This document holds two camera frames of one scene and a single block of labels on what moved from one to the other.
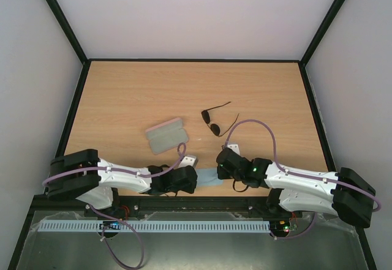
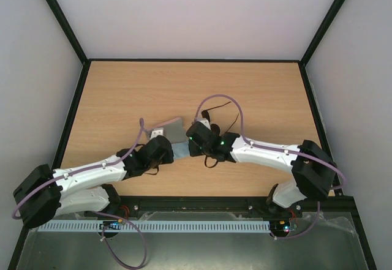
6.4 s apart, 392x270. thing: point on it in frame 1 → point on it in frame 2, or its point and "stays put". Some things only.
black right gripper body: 223,165 → 192,149
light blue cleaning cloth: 208,177 → 180,150
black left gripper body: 189,188 → 167,158
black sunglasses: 215,129 stays put
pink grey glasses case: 166,135 stays put
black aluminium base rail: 169,204 stays put
